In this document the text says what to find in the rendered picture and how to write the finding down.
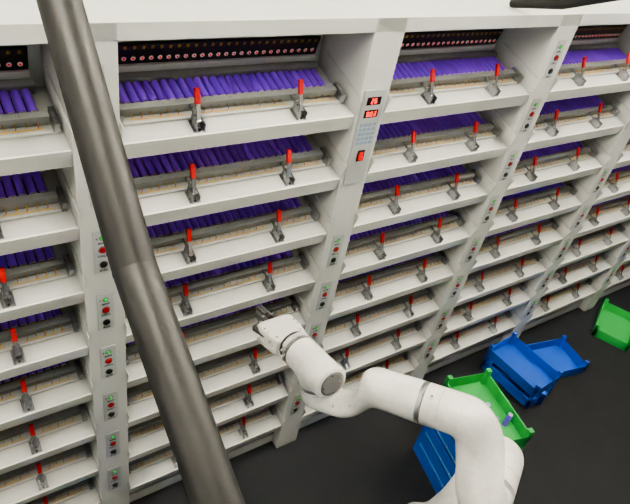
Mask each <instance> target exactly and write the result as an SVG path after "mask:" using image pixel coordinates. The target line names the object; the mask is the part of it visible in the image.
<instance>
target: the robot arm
mask: <svg viewBox="0 0 630 504"><path fill-rule="evenodd" d="M255 315H256V317H257V318H258V319H259V320H260V321H259V323H257V324H255V325H253V326H252V331H254V332H255V333H257V334H259V336H257V340H258V341H259V342H260V343H261V344H262V345H263V346H264V347H265V348H267V349H268V350H269V351H270V352H272V353H273V354H275V355H277V356H278V357H280V359H281V361H283V360H284V362H285V363H286V364H287V365H288V366H289V367H290V368H291V369H292V370H293V371H294V372H295V374H296V376H297V378H298V380H299V384H300V393H301V398H302V400H303V402H304V403H305V404H306V405H307V406H309V407H310V408H312V409H314V410H317V411H319V412H322V413H325V414H328V415H331V416H335V417H339V418H349V417H354V416H356V415H359V414H361V413H363V412H364V411H366V410H368V409H371V408H375V409H379V410H382V411H384V412H387V413H390V414H393V415H395V416H398V417H401V418H404V419H407V420H409V421H412V422H415V423H418V424H421V425H423V426H426V427H429V428H432V429H435V430H438V431H441V432H444V433H446V434H449V435H451V436H452V437H453V438H454V440H455V474H454V475H453V477H452V478H451V479H450V481H449V482H448V483H447V484H446V486H445V487H444V488H443V489H442V490H441V491H440V492H439V493H437V494H436V495H435V496H434V497H433V498H432V499H430V500H429V501H427V502H410V503H408V504H513V502H514V499H515V495H516V492H517V488H518V485H519V481H520V478H521V474H522V470H523V466H524V457H523V453H522V451H521V449H520V447H519V446H518V445H517V444H516V443H515V442H514V441H513V440H511V439H510V438H508V437H505V436H503V432H502V428H501V425H500V423H499V421H498V419H497V417H496V415H495V414H494V412H493V411H492V409H491V408H490V407H489V406H488V405H487V404H486V403H485V402H483V401H482V400H481V399H479V398H477V397H475V396H472V395H469V394H467V393H463V392H460V391H457V390H454V389H451V388H447V387H444V386H441V385H438V384H434V383H431V382H428V381H425V380H422V379H418V378H415V377H412V376H408V375H405V374H401V373H398V372H395V371H392V370H388V369H385V368H379V367H372V368H369V369H368V370H366V371H365V373H364V374H363V376H362V378H361V381H360V384H359V387H358V389H354V390H348V389H343V388H342V386H343V384H344V382H345V378H346V374H345V371H344V369H343V368H342V367H341V366H340V365H339V364H338V363H337V362H336V361H335V360H334V359H333V358H331V357H330V356H329V355H328V354H327V353H326V352H325V351H324V350H323V349H322V348H321V347H320V346H319V345H318V344H317V343H316V342H315V341H314V340H313V339H312V338H311V337H310V336H309V335H307V334H306V332H305V330H304V329H303V327H302V326H301V325H300V323H299V322H298V321H297V320H296V319H295V318H294V317H293V316H291V315H289V314H286V315H282V316H281V315H276V314H275V313H273V312H269V311H268V310H267V309H266V308H265V307H264V306H263V305H260V306H257V307H256V312H255Z"/></svg>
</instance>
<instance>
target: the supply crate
mask: <svg viewBox="0 0 630 504"><path fill-rule="evenodd" d="M492 372H493V371H492V370H491V368H487V369H486V370H485V372H484V373H480V374H474V375H469V376H463V377H458V378H453V377H452V375H448V376H447V377H446V379H445V381H444V383H443V385H442V386H444V387H447V388H451V389H454V390H457V391H460V392H463V393H467V394H469V395H472V396H475V397H477V398H479V399H481V400H482V401H483V402H485V403H486V402H489V403H490V404H491V406H490V408H491V409H492V411H493V412H494V414H495V415H496V416H497V417H498V418H499V420H498V421H499V423H500V425H501V428H502V432H503V436H505V437H508V438H510V439H511V440H513V441H514V442H515V443H516V444H517V445H518V446H524V445H527V443H528V442H529V440H530V439H531V437H532V436H533V434H534V433H535V431H534V430H533V428H528V429H527V427H526V426H525V424H524V423H523V422H522V420H521V419H520V417H519V416H518V414H517V413H516V411H515V410H514V409H513V407H512V406H511V404H510V403H509V401H508V400H507V398H506V397H505V396H504V394H503V393H502V391H501V390H500V388H499V387H498V386H497V384H496V383H495V381H494V380H493V378H492V377H491V374H492ZM509 412H511V413H512V414H513V417H512V418H511V420H510V422H509V423H508V425H507V426H506V427H505V426H503V425H502V423H503V421H504V420H505V418H506V416H507V415H508V413H509Z"/></svg>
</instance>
